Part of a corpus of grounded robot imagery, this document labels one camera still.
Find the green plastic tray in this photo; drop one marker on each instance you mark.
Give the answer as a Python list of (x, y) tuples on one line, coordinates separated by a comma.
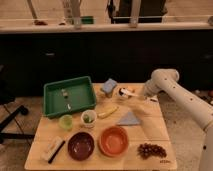
[(81, 97)]

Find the dark purple bowl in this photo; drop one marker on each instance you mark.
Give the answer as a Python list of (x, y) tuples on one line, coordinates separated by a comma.
[(81, 146)]

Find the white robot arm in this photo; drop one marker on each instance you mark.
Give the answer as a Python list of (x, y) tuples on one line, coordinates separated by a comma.
[(200, 111)]

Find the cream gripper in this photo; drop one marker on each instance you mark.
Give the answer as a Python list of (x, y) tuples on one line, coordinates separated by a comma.
[(141, 105)]

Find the bunch of dark grapes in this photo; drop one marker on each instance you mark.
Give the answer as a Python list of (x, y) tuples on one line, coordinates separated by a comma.
[(148, 150)]

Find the black office chair base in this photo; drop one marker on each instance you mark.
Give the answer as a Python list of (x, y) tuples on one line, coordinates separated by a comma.
[(6, 97)]

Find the blue grey folded cloth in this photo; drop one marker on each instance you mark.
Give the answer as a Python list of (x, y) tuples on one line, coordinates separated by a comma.
[(129, 119)]

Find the white cup with green item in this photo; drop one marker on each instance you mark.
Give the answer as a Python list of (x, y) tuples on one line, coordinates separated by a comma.
[(88, 118)]

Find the blue sponge block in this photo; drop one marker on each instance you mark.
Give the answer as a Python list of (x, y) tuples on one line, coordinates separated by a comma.
[(108, 87)]

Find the white scrub brush black handle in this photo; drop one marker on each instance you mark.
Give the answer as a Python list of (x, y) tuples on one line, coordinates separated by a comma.
[(52, 148)]

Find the orange fruit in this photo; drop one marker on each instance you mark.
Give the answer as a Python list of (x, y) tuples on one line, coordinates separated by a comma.
[(131, 89)]

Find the light green cup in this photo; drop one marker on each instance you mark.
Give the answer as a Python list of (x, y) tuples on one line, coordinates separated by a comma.
[(65, 122)]

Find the orange red bowl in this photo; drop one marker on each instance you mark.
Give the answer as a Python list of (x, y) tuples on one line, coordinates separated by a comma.
[(113, 141)]

